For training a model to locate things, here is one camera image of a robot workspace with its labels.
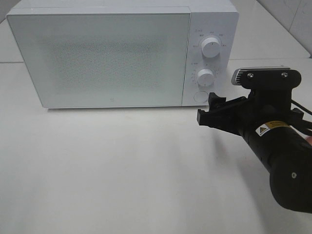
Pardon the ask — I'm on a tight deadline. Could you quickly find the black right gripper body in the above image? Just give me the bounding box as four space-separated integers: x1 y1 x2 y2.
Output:
214 87 304 137

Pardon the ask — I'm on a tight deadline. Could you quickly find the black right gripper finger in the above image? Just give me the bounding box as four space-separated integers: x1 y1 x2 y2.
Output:
208 92 246 110
196 109 220 128

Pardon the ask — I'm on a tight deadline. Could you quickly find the round white door button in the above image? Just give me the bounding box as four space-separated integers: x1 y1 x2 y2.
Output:
194 91 209 103

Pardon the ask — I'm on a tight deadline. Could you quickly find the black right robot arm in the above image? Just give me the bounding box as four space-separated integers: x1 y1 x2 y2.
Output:
197 90 312 213

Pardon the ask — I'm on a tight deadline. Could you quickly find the lower white microwave knob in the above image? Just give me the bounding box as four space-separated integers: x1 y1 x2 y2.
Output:
196 69 215 87

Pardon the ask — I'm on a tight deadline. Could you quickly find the white microwave knob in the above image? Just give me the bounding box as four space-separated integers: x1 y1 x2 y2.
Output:
196 69 215 87
200 36 221 58

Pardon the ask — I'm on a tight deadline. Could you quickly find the upper white microwave knob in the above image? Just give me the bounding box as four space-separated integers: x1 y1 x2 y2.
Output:
200 36 221 58

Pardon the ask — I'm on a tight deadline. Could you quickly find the white microwave oven body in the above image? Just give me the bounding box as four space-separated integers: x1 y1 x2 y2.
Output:
6 0 239 108

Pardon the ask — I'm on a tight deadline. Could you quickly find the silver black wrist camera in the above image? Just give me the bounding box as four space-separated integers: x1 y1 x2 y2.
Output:
231 66 302 91

